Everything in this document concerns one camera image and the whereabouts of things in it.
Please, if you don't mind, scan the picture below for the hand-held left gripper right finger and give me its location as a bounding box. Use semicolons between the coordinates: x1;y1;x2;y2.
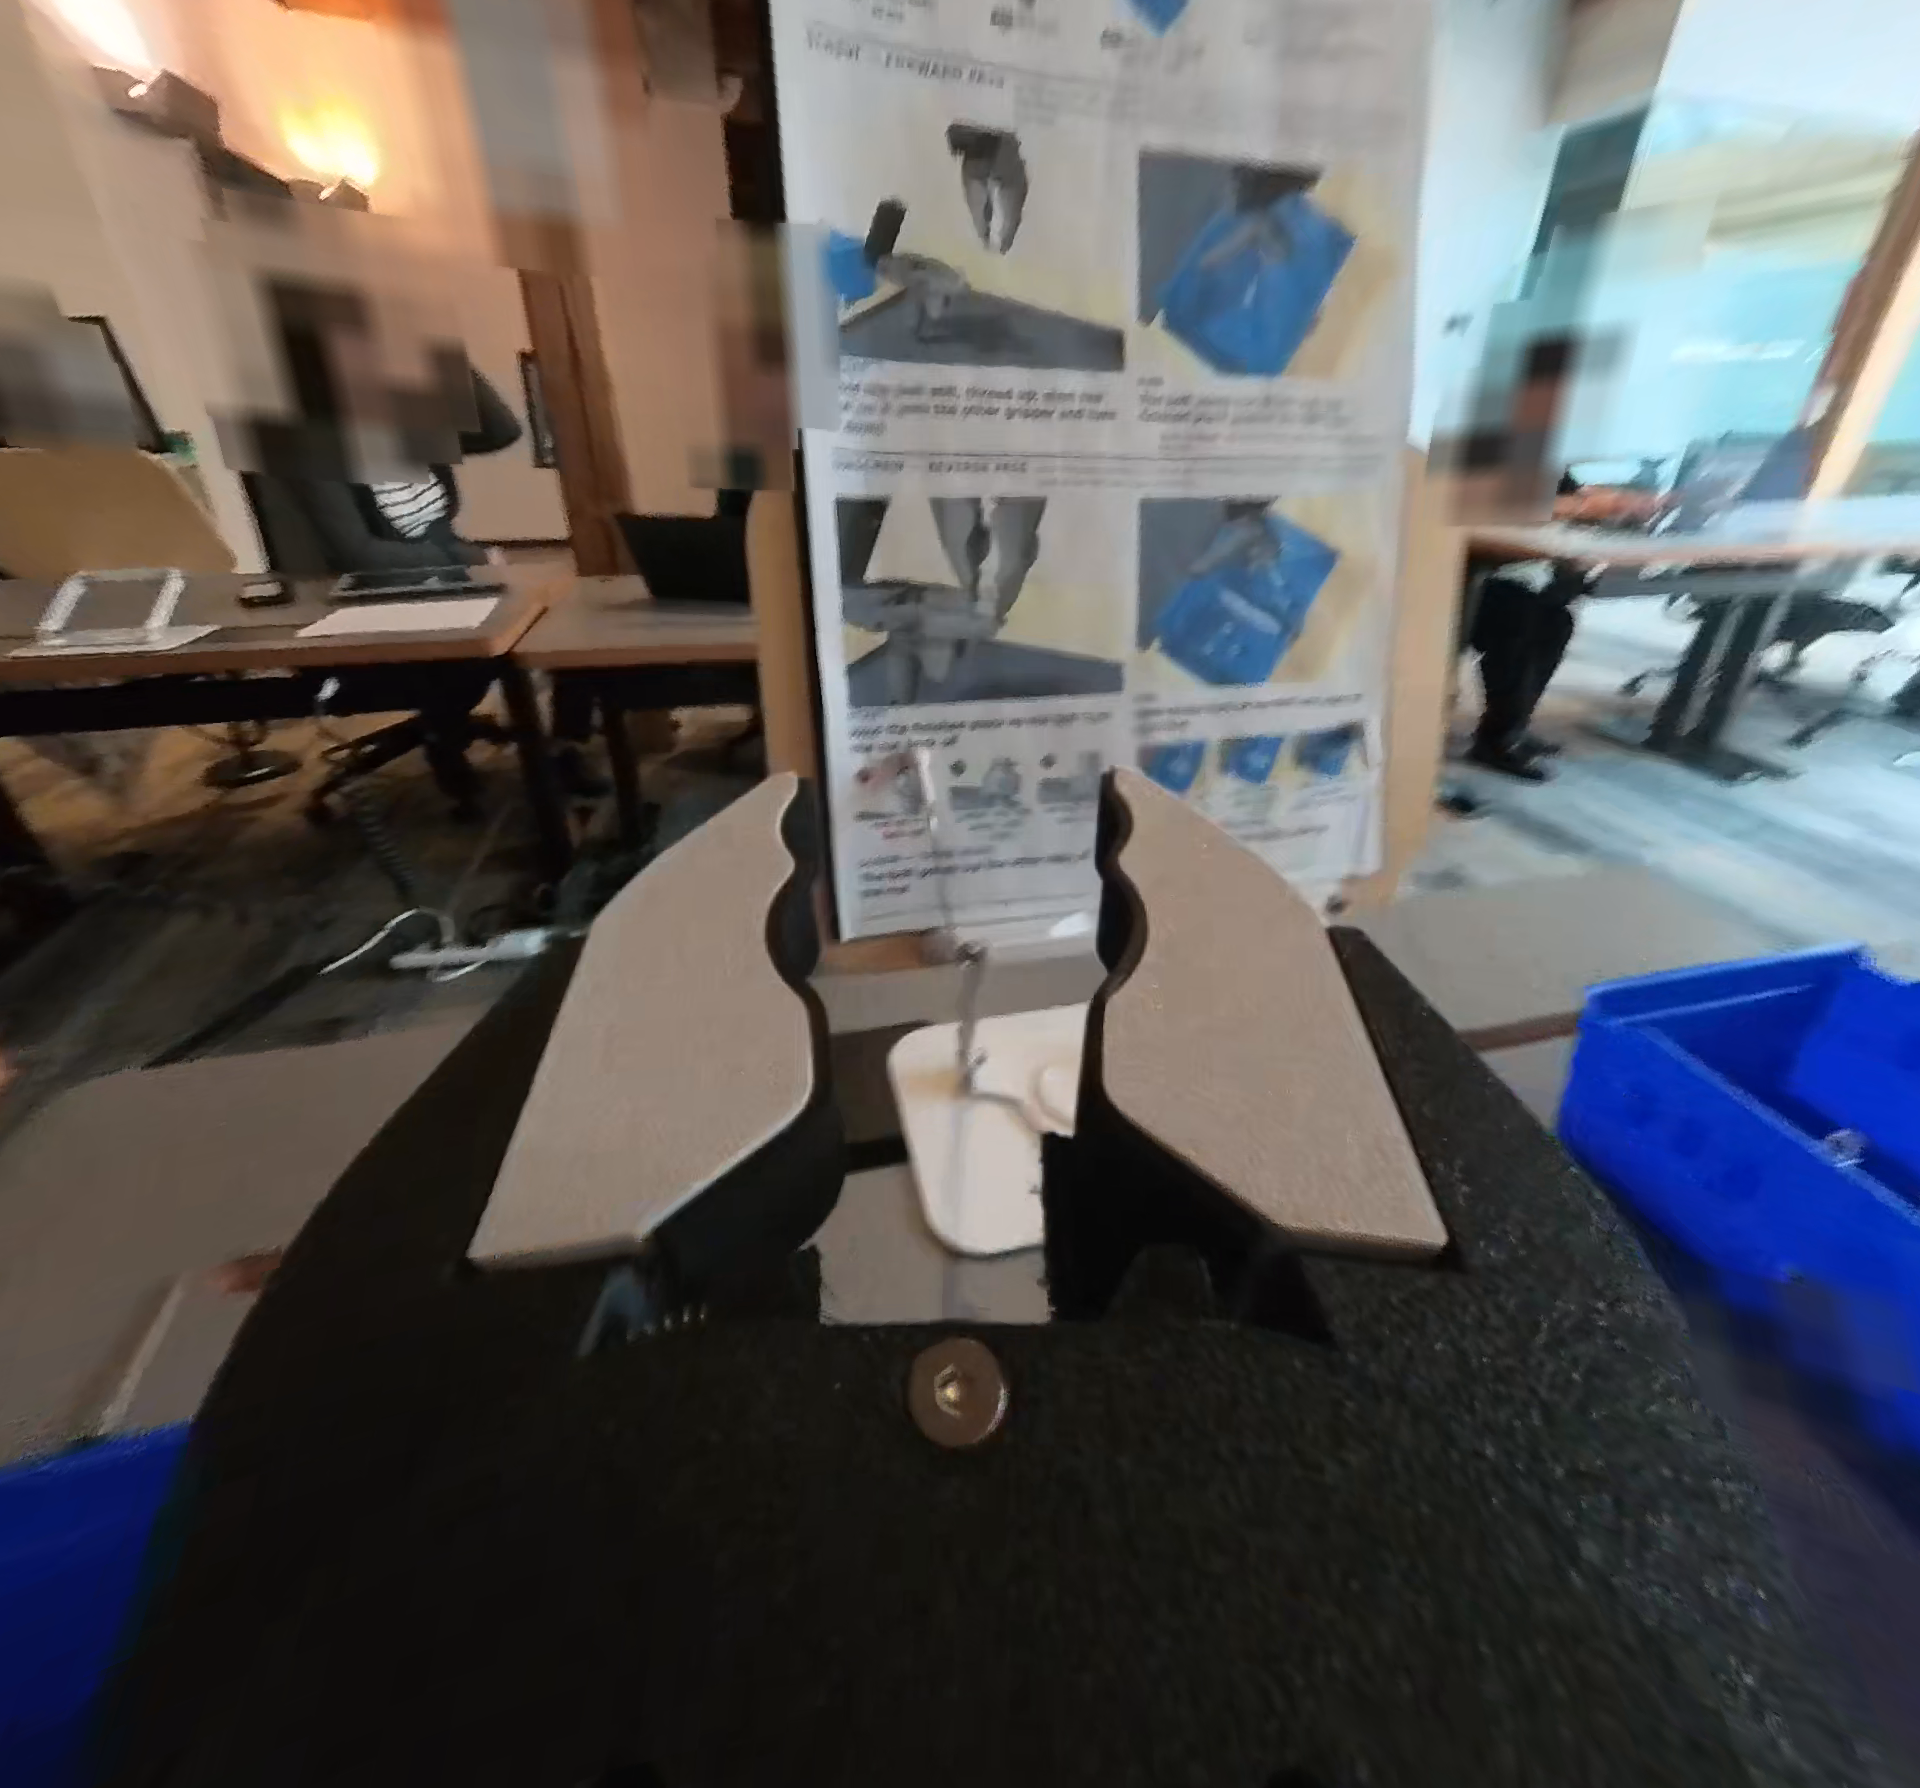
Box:
1079;765;1452;1263

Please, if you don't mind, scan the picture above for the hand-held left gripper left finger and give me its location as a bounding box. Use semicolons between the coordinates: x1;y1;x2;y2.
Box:
467;772;844;1272

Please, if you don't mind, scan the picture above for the blue plastic bin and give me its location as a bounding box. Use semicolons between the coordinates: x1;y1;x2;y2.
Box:
1557;946;1920;1498

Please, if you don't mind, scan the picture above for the blue bin with black divider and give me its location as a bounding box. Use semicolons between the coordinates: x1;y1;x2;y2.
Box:
0;1425;198;1788

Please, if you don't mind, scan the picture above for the white power strip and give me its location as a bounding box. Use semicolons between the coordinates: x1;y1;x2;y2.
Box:
386;923;553;975

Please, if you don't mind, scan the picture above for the brown wooden desk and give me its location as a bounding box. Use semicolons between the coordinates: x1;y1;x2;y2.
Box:
511;572;767;844
0;564;579;921

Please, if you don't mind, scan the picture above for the black laptop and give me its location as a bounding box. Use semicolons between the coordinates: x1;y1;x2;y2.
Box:
615;490;753;608

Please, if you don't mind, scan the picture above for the white paper sheet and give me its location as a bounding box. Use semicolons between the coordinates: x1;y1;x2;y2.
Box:
294;593;501;640

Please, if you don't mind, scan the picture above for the printed instruction sheet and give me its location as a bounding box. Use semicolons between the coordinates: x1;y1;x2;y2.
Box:
755;0;1437;944

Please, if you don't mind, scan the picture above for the long wooden desk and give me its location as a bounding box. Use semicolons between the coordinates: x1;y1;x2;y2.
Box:
1462;523;1920;785

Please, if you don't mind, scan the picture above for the clear acrylic stand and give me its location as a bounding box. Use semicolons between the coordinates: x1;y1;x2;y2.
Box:
33;564;189;644

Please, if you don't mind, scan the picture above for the beige curved board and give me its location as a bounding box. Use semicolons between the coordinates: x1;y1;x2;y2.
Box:
0;445;240;574

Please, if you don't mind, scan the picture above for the dark framed screen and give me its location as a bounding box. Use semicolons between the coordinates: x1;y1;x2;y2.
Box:
83;315;170;456

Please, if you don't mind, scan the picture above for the black desk cable cover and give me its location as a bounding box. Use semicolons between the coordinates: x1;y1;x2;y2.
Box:
822;1025;911;1172

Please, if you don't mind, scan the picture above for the black coiled cable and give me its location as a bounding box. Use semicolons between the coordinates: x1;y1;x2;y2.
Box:
334;754;429;921

